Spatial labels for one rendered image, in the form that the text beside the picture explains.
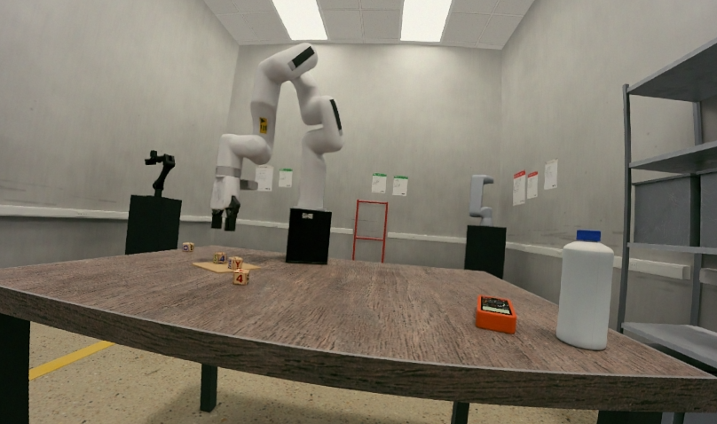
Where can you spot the white bottle with blue cap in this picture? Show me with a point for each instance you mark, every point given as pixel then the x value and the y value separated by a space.
pixel 585 295

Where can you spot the tan square mat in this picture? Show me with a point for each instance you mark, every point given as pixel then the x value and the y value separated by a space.
pixel 222 267

